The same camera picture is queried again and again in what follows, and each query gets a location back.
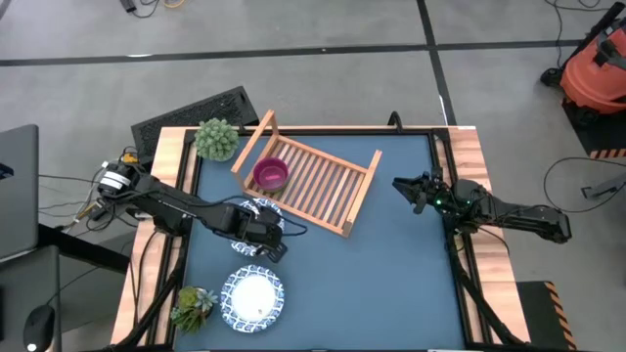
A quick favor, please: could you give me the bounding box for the black table frame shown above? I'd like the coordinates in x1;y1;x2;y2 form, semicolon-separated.
154;125;490;352

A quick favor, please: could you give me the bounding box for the orange shop vacuum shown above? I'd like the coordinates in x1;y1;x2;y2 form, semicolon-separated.
540;2;626;116

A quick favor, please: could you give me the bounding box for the wooden slatted shelf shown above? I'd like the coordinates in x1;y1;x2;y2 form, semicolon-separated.
230;109;383;239

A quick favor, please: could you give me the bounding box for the black computer mouse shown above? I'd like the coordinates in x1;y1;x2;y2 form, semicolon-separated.
22;304;57;352

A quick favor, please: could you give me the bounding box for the green succulent plant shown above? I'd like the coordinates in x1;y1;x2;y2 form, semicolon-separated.
169;286;219;335

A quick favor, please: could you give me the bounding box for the black diagonal frame strut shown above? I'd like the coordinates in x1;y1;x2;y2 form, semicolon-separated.
110;239;190;351
447;234;527;349

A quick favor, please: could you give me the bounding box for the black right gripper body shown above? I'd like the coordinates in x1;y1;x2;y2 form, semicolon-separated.
418;170;451;216

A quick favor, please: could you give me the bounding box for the dark grey desk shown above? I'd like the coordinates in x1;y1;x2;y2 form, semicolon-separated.
0;243;63;352

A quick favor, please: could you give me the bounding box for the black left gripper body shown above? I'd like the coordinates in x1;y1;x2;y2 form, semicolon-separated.
227;204;286;249

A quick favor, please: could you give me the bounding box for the grey metal bracket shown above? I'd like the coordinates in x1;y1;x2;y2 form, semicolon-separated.
580;173;626;200

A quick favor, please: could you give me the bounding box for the black floor cable loop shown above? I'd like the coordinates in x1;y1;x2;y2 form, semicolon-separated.
542;155;626;214

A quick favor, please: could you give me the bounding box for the pale green plant grey pot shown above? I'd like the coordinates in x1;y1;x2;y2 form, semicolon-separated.
194;117;241;163

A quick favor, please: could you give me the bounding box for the pink plastic bowl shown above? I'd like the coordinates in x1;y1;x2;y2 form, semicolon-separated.
251;156;291;193

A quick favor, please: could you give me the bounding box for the grey laptop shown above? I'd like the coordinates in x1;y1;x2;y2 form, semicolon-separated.
0;124;40;260

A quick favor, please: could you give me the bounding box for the blue white patterned bowl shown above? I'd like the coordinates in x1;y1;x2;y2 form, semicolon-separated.
219;264;286;334
229;198;287;258

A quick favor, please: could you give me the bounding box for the black hazard striped mat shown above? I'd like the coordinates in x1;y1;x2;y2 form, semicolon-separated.
561;97;626;160
515;281;578;352

